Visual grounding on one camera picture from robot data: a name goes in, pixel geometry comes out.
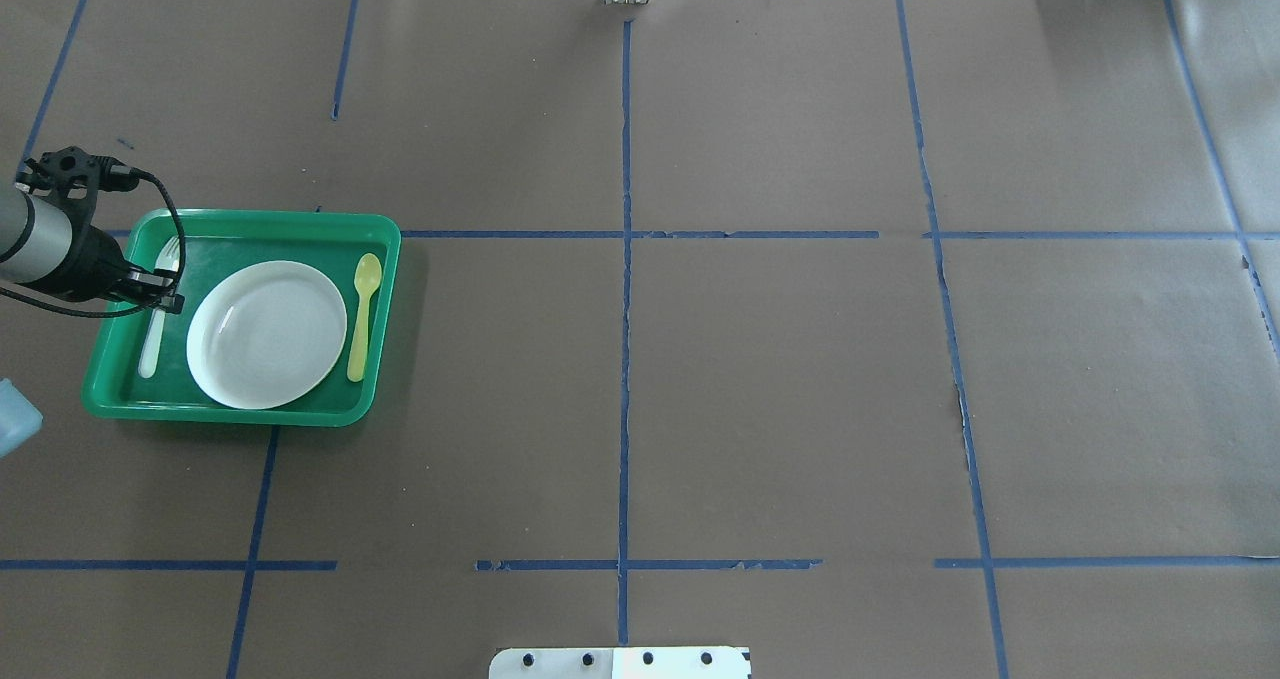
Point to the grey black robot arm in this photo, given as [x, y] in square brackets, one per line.
[50, 244]

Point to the light blue plastic object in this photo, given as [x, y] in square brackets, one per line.
[20, 419]

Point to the white metal base plate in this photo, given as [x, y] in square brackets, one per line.
[623, 662]

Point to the yellow plastic spoon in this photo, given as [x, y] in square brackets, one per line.
[367, 281]

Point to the green plastic tray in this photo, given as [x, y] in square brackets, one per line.
[220, 242]

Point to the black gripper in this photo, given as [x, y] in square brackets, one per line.
[91, 257]

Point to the white round plate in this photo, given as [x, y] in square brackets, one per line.
[266, 335]

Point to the white plastic fork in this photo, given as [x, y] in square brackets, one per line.
[168, 259]

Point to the vertical blue tape line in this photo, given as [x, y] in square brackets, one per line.
[627, 279]

